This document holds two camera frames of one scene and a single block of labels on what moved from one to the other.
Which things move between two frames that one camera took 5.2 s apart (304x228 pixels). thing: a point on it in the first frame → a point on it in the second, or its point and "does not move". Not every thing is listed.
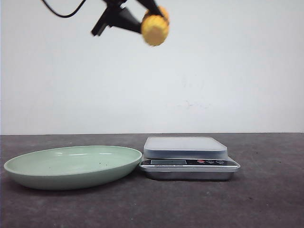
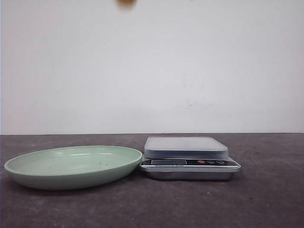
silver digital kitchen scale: (186, 158) does not move
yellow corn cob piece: (155, 27) → (125, 5)
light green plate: (71, 167) does not move
